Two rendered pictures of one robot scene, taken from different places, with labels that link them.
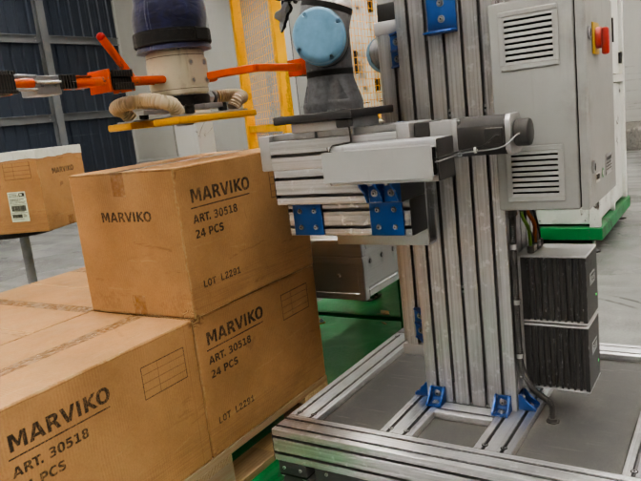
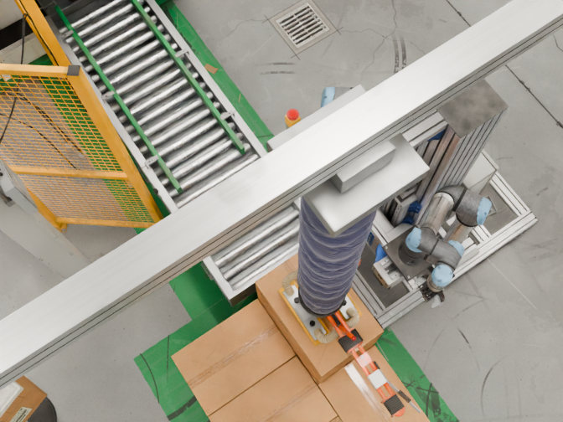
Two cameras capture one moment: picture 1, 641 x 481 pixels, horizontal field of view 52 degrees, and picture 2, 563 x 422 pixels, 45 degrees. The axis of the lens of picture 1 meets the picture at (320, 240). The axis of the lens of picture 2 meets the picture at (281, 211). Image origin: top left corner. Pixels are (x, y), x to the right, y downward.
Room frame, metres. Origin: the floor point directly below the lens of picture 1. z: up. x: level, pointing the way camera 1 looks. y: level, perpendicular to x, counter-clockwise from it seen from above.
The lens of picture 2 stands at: (1.88, 1.08, 4.46)
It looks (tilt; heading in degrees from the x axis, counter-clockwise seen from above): 70 degrees down; 295
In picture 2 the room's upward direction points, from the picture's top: 3 degrees counter-clockwise
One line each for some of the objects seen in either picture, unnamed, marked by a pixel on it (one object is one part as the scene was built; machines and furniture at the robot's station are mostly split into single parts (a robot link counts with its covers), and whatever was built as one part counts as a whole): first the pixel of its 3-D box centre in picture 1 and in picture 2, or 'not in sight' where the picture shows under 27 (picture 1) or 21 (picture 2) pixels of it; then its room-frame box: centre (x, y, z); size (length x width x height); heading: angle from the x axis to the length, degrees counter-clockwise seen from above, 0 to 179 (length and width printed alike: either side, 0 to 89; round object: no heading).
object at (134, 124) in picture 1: (161, 117); (304, 312); (2.08, 0.44, 1.08); 0.34 x 0.10 x 0.05; 146
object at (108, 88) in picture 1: (111, 81); (350, 340); (1.82, 0.50, 1.18); 0.10 x 0.08 x 0.06; 56
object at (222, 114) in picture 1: (207, 112); (335, 291); (1.97, 0.29, 1.08); 0.34 x 0.10 x 0.05; 146
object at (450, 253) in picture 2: not in sight; (447, 254); (1.60, 0.14, 1.82); 0.11 x 0.11 x 0.08; 83
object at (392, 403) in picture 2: not in sight; (393, 404); (1.53, 0.71, 1.18); 0.08 x 0.07 x 0.05; 146
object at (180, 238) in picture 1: (201, 223); (317, 313); (2.03, 0.36, 0.74); 0.60 x 0.40 x 0.40; 148
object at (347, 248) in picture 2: not in sight; (333, 232); (2.02, 0.37, 2.22); 0.24 x 0.24 x 1.25
